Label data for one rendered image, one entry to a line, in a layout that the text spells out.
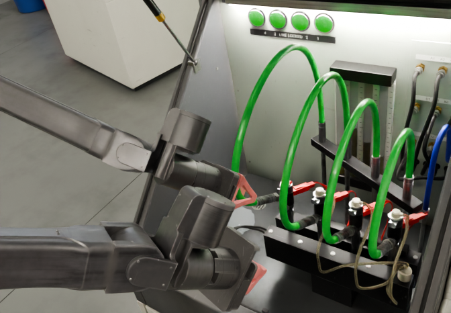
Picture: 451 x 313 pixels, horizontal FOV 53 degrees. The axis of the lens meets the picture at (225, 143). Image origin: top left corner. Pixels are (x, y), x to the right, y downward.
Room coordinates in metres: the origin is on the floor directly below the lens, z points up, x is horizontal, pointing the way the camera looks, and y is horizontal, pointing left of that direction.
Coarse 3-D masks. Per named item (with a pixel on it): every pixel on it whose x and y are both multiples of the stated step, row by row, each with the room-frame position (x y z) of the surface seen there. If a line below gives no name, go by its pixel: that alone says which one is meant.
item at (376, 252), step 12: (408, 132) 0.61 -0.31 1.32; (396, 144) 0.58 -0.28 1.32; (408, 144) 0.65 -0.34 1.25; (396, 156) 0.56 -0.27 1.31; (408, 156) 0.66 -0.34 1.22; (408, 168) 0.66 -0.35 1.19; (384, 180) 0.53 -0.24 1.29; (408, 180) 0.66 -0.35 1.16; (384, 192) 0.52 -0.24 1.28; (408, 192) 0.66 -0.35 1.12; (384, 204) 0.51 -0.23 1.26; (372, 216) 0.51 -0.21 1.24; (372, 228) 0.50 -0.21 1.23; (372, 240) 0.49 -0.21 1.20; (384, 240) 0.58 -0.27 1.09; (372, 252) 0.49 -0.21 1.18; (384, 252) 0.52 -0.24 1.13
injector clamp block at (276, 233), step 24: (264, 240) 0.75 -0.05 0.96; (288, 240) 0.72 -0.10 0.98; (312, 240) 0.70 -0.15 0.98; (288, 264) 0.71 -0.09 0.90; (312, 264) 0.67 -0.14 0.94; (336, 264) 0.63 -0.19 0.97; (312, 288) 0.67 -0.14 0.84; (336, 288) 0.63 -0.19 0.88; (384, 288) 0.57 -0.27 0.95; (408, 288) 0.54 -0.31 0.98
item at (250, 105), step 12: (288, 48) 0.79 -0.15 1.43; (300, 48) 0.83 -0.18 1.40; (276, 60) 0.76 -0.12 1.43; (312, 60) 0.87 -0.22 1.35; (264, 72) 0.73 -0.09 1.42; (312, 72) 0.89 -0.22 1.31; (252, 96) 0.69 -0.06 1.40; (252, 108) 0.68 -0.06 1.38; (324, 120) 0.91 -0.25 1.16; (240, 132) 0.65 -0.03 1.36; (240, 144) 0.64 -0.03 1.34; (240, 192) 0.62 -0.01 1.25; (252, 204) 0.64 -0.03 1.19
